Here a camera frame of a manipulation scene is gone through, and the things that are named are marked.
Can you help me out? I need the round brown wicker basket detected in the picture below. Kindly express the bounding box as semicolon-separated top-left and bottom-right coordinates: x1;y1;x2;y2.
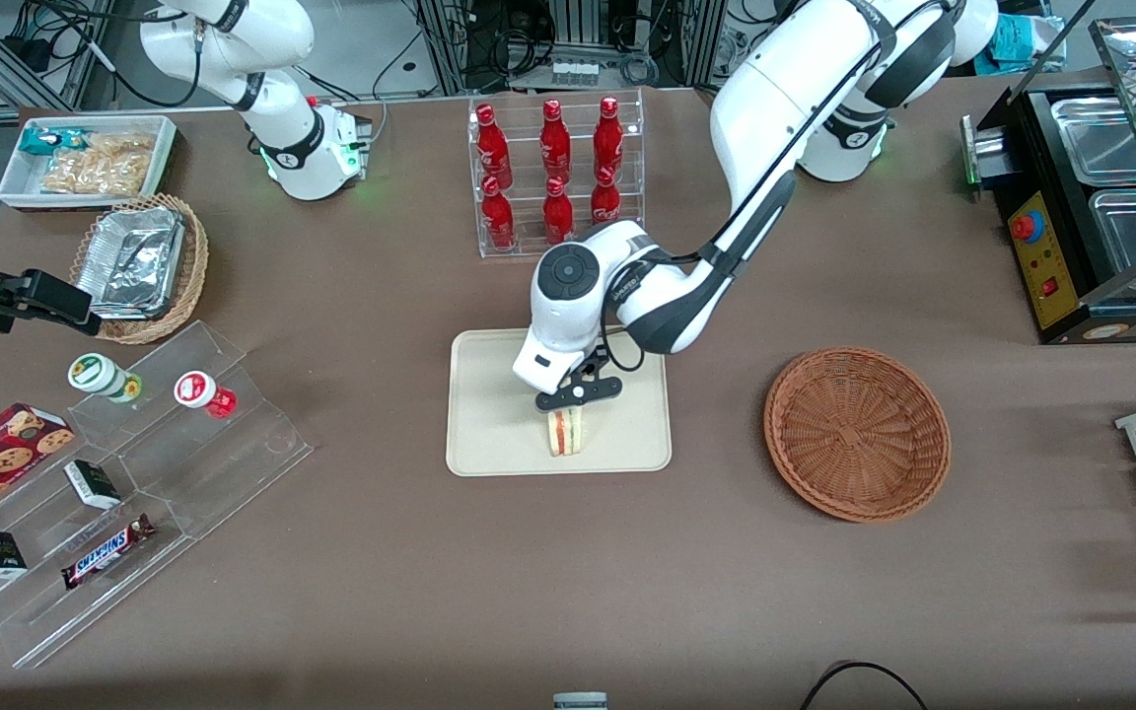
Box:
763;346;952;523

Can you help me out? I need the triangle sandwich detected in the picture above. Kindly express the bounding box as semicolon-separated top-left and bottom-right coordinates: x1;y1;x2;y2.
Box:
547;407;585;458

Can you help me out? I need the clear acrylic bottle rack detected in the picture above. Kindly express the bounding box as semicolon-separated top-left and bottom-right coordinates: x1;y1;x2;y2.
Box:
469;89;646;259

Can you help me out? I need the red cola bottle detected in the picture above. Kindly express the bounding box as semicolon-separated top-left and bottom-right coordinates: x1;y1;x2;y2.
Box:
543;177;575;245
592;170;622;226
594;96;624;180
540;99;572;183
476;103;513;188
482;176;517;249

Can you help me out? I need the teal crumpled bag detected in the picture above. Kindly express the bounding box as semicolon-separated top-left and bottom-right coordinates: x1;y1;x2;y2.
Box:
987;12;1062;75

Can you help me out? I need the beige rectangular plastic tray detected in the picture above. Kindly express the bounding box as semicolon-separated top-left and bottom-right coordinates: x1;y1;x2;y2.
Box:
446;328;674;477

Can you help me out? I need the white rectangular snack bin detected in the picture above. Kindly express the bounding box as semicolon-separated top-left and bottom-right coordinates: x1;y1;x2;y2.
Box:
0;114;178;212

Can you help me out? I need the small light wicker basket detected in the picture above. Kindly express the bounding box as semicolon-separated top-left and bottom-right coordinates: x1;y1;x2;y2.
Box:
70;193;209;345

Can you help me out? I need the aluminium foil container stack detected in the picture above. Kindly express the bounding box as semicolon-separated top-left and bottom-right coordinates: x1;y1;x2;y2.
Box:
75;205;185;320

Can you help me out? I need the black food warmer appliance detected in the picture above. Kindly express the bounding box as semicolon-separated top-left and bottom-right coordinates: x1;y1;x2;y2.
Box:
962;15;1136;346

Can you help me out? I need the red lid small jar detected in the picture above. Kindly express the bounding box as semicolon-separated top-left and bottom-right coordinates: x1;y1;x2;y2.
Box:
174;371;238;419

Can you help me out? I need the teal snack packet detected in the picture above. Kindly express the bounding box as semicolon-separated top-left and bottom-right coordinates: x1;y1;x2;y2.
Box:
18;126;86;157

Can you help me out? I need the green sunflower lid jar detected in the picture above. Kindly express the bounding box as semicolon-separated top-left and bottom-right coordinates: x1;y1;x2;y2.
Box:
68;353;143;403

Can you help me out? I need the Snickers chocolate bar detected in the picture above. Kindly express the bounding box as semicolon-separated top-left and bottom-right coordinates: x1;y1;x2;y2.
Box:
61;515;157;591

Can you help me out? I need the black cable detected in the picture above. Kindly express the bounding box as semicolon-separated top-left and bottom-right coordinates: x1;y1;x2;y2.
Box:
800;661;929;710

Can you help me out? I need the clear bag of crackers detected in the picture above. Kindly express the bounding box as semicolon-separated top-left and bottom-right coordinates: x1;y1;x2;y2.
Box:
40;133;157;196

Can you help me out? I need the clear acrylic stepped shelf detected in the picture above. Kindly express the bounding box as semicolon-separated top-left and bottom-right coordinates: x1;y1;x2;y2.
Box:
0;320;315;670

